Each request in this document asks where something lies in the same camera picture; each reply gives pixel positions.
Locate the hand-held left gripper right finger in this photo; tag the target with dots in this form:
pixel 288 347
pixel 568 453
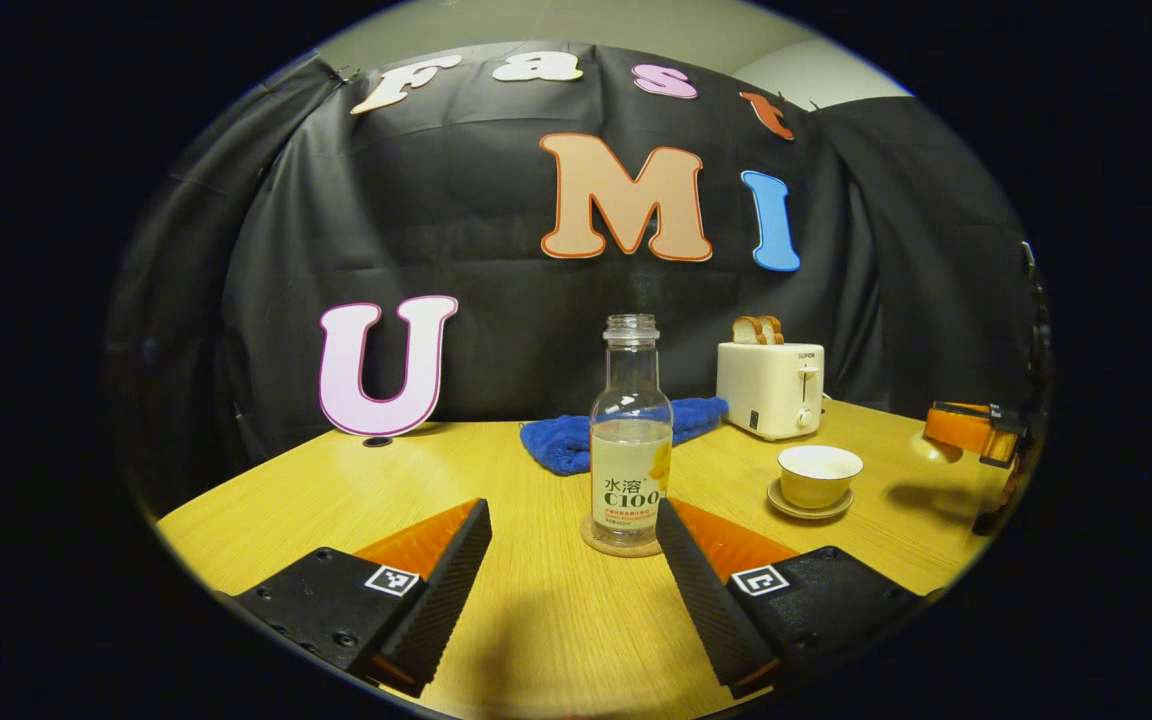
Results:
pixel 701 600

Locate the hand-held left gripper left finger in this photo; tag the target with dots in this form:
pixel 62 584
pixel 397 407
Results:
pixel 441 600

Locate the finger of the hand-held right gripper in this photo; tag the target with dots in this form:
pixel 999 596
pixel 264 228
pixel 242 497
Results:
pixel 956 425

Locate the round cork coaster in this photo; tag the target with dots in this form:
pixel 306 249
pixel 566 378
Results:
pixel 601 545

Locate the cream ceramic teacup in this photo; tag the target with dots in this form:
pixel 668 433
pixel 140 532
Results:
pixel 816 480

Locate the clear glass water bottle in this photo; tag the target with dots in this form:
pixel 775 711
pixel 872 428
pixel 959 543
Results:
pixel 631 440

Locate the cream ceramic saucer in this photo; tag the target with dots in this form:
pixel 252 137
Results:
pixel 786 505

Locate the cream toaster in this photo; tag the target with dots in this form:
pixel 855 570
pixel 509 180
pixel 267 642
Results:
pixel 766 390

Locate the blue towel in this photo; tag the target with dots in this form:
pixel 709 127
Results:
pixel 561 440

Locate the toast slice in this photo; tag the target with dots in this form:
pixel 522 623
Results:
pixel 746 331
pixel 774 329

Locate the black backdrop cloth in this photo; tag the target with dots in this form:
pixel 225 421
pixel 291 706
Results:
pixel 496 280

